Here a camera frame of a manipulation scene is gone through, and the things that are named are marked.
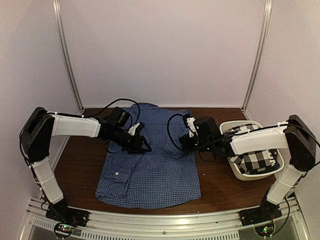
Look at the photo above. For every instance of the aluminium frame post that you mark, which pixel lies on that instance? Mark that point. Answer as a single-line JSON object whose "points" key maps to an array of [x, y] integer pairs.
{"points": [[264, 31], [65, 54]]}

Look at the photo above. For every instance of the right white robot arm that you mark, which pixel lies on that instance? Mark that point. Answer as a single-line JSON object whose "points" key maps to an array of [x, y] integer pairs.
{"points": [[238, 138]]}

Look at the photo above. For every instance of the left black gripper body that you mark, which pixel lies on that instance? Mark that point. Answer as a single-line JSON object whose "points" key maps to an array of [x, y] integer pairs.
{"points": [[128, 144]]}

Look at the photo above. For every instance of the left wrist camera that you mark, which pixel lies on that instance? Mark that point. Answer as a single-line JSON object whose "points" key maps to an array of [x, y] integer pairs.
{"points": [[118, 119]]}

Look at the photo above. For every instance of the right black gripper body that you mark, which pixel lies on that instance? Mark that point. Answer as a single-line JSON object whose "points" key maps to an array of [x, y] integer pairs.
{"points": [[203, 145]]}

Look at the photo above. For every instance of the left aluminium frame post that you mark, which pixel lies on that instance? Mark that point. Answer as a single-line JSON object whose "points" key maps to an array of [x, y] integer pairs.
{"points": [[65, 54]]}

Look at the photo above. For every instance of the aluminium front rail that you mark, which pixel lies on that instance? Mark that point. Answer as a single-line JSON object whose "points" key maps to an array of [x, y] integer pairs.
{"points": [[223, 225]]}

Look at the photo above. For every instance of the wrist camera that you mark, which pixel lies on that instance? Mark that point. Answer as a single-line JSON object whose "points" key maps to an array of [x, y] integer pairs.
{"points": [[202, 128], [118, 119]]}

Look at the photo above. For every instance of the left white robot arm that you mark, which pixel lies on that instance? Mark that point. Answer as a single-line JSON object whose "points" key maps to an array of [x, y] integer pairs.
{"points": [[35, 139]]}

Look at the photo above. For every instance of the white plastic basket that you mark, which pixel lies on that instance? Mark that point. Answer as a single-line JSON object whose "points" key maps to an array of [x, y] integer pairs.
{"points": [[250, 175]]}

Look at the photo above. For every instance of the blue checked long sleeve shirt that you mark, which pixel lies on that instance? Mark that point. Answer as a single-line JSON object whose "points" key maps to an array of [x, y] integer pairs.
{"points": [[162, 178]]}

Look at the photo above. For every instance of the right round circuit board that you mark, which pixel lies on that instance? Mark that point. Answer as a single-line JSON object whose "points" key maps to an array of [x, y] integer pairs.
{"points": [[264, 230]]}

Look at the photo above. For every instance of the right aluminium frame post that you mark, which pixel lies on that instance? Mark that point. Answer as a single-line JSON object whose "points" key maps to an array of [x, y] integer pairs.
{"points": [[264, 31]]}

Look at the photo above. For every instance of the black white plaid shirt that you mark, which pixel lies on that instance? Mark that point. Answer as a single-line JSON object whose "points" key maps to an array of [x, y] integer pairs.
{"points": [[257, 160]]}

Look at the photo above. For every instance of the round circuit board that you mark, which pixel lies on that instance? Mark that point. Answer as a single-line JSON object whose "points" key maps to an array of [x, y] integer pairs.
{"points": [[63, 230], [264, 230]]}

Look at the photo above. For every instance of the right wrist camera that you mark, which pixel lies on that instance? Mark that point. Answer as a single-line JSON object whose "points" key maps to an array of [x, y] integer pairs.
{"points": [[202, 128]]}

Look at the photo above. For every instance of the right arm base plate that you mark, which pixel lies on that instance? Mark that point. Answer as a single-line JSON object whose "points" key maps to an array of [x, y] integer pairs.
{"points": [[257, 215]]}

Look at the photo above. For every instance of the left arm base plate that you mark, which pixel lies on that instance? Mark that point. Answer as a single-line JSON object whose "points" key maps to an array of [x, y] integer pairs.
{"points": [[70, 216]]}

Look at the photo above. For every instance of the left round circuit board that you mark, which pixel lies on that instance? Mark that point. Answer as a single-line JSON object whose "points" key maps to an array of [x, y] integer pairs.
{"points": [[63, 230]]}

